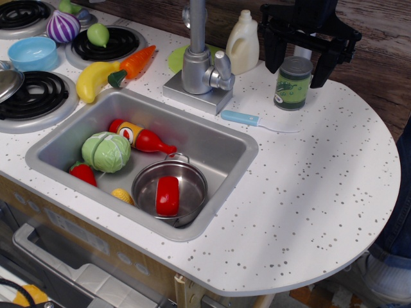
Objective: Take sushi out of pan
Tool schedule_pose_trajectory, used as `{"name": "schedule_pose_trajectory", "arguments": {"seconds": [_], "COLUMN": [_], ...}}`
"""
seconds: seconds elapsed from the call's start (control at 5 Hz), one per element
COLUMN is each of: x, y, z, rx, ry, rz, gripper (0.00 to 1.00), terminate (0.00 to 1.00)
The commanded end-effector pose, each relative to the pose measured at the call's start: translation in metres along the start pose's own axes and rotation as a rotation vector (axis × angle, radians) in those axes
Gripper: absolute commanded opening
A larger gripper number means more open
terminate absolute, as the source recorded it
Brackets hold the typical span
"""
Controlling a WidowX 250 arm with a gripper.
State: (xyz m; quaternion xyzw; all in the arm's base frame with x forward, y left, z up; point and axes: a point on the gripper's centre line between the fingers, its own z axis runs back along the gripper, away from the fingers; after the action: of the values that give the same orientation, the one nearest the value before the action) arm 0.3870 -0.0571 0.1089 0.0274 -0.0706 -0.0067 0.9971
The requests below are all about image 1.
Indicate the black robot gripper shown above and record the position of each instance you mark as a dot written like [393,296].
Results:
[294,24]

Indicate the red toy sushi piece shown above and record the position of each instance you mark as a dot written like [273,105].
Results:
[167,196]

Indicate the green toy can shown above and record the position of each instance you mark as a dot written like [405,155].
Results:
[292,83]

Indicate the white toy detergent bottle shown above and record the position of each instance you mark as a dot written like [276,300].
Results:
[243,44]

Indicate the silver toy faucet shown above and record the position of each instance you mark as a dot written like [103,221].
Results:
[203,83]

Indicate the light green toy plate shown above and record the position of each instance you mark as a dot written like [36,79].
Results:
[175,59]

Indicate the silver toy sink basin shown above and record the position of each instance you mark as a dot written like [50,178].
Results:
[222,154]

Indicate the orange toy carrot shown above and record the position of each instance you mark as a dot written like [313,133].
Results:
[131,66]

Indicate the small steel pot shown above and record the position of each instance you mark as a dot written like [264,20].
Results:
[193,188]

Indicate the back right stove burner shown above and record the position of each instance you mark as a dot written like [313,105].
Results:
[122,43]

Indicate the stove burner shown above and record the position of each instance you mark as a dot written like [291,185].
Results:
[23,19]
[122,43]
[44,100]

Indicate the red toy ketchup bottle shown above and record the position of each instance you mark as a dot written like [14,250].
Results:
[140,138]

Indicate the green toy pear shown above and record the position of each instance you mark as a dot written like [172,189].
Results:
[98,35]

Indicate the yellow toy banana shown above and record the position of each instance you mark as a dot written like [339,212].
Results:
[93,78]

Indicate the blue jeans leg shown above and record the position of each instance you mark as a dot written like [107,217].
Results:
[392,246]

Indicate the green toy cabbage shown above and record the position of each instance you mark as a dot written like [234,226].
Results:
[106,152]

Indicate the grey stove knob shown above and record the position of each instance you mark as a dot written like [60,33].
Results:
[85,18]

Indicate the yellow toy corn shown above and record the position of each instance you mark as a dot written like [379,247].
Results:
[123,195]

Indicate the white sneaker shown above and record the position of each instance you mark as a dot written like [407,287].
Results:
[375,283]

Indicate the green toy vegetable at back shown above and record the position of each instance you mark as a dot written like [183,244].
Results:
[67,6]

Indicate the purple striped toy onion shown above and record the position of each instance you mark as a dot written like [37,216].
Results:
[63,27]

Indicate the red toy strawberry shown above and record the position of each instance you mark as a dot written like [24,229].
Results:
[84,172]

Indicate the front left stove burner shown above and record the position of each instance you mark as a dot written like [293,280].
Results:
[44,100]

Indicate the light blue toy bowl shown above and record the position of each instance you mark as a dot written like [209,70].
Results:
[34,54]

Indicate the back left stove burner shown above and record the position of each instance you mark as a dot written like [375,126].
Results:
[23,19]

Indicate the steel pot lid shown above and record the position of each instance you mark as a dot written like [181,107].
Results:
[11,80]

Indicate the blue handled toy knife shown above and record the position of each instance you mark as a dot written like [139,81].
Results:
[256,121]

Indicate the grey oven door handle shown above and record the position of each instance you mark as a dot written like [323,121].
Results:
[81,283]

